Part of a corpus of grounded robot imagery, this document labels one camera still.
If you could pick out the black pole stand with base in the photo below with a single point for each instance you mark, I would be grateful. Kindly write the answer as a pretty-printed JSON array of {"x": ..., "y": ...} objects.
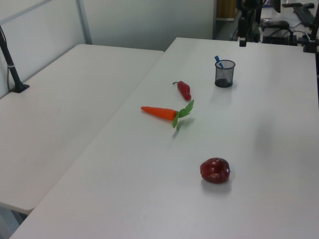
[{"x": 13, "y": 74}]

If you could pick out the black handheld device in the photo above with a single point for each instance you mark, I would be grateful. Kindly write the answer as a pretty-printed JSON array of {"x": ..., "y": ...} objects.
[{"x": 276, "y": 24}]

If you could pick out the blue and white marker pen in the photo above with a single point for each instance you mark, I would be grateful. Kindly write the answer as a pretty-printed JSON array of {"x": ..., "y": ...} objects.
[{"x": 217, "y": 59}]

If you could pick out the grey metal partition post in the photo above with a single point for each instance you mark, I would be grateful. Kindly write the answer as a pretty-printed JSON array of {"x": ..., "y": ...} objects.
[{"x": 83, "y": 22}]

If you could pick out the black clamp stand with label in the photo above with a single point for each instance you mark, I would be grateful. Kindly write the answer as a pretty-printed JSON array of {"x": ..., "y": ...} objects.
[{"x": 243, "y": 27}]

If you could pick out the dark red toy apple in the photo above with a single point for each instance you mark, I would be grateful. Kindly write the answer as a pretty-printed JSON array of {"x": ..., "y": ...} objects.
[{"x": 214, "y": 170}]

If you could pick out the black equipment box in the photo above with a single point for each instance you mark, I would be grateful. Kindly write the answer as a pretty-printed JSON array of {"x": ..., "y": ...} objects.
[{"x": 276, "y": 39}]

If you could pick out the black computer keyboard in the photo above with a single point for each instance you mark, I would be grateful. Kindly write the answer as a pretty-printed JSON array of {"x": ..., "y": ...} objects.
[{"x": 305, "y": 15}]

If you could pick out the red toy chili pepper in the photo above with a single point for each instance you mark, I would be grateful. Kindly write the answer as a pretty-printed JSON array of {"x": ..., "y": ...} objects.
[{"x": 184, "y": 89}]

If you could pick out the black clamp stand with pole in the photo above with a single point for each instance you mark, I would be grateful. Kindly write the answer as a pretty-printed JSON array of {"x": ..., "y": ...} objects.
[{"x": 309, "y": 47}]

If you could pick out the orange toy carrot with leaves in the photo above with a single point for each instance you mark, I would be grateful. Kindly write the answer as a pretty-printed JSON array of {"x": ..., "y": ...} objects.
[{"x": 159, "y": 112}]

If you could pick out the yellow wooden panel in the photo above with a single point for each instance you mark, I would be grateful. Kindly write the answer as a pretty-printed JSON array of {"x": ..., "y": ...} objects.
[{"x": 225, "y": 8}]

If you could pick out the black mesh pen cup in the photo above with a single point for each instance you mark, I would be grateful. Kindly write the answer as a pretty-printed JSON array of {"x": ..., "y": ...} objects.
[{"x": 230, "y": 72}]

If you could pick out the black monitor foot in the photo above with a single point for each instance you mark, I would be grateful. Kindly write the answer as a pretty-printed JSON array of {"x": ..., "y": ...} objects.
[{"x": 276, "y": 6}]

